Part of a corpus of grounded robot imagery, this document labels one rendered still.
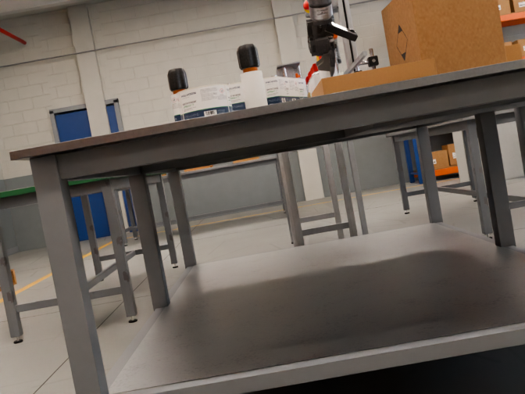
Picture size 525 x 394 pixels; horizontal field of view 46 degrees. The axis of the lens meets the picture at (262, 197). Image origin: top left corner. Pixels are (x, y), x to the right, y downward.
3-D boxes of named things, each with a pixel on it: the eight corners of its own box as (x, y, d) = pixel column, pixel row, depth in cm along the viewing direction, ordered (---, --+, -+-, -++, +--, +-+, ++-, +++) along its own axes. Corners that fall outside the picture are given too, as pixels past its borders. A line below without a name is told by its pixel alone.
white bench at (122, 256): (94, 281, 515) (76, 185, 511) (183, 264, 515) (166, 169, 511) (1, 348, 325) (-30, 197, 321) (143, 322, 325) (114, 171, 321)
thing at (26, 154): (162, 162, 349) (162, 159, 349) (426, 115, 347) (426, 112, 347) (10, 160, 139) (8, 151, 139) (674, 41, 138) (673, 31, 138)
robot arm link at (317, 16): (329, -1, 207) (333, 6, 200) (330, 12, 210) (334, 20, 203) (307, 3, 207) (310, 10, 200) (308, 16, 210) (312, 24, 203)
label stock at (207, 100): (173, 132, 235) (166, 94, 235) (201, 130, 253) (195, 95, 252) (217, 122, 226) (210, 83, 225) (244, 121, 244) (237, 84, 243)
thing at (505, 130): (459, 184, 814) (444, 91, 808) (501, 175, 826) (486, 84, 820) (490, 183, 745) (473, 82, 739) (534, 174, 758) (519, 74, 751)
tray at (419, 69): (313, 108, 171) (311, 93, 171) (407, 91, 171) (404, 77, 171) (324, 95, 141) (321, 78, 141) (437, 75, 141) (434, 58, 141)
